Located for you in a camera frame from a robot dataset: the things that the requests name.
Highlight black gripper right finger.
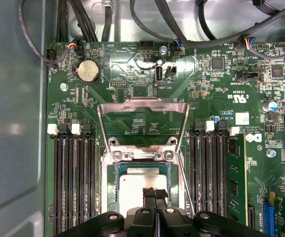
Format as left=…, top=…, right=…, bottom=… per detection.
left=156, top=189, right=265, bottom=237

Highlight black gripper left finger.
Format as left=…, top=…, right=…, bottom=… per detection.
left=55, top=187, right=157, bottom=237

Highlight silver CPU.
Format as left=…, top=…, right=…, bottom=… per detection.
left=115, top=165, right=180, bottom=216

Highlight metal locking lever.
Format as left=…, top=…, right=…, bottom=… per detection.
left=178, top=150, right=196, bottom=216

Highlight metal socket cover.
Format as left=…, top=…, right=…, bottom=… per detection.
left=97, top=97, right=190, bottom=160

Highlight CPU socket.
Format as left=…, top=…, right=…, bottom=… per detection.
left=99, top=148, right=195, bottom=218

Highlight blue expansion slot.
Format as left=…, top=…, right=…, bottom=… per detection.
left=262, top=201, right=279, bottom=237

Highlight green RAM stick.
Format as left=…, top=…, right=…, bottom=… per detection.
left=227, top=137, right=248, bottom=225

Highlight green motherboard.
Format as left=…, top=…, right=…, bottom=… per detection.
left=45, top=40, right=285, bottom=237

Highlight internal USB port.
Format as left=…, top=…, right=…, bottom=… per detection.
left=154, top=65, right=164, bottom=83

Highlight silver coin battery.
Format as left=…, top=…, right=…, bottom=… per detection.
left=77, top=60, right=101, bottom=83

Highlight black PC case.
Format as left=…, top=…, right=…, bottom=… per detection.
left=0, top=0, right=285, bottom=237

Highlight thick dark wire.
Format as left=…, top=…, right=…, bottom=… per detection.
left=181, top=0, right=285, bottom=47

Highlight black fan wire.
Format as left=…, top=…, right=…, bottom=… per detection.
left=129, top=0, right=182, bottom=50

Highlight black wire bundle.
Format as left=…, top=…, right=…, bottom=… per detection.
left=55, top=0, right=98, bottom=43

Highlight thin grey wire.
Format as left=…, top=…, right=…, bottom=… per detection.
left=17, top=0, right=59, bottom=69

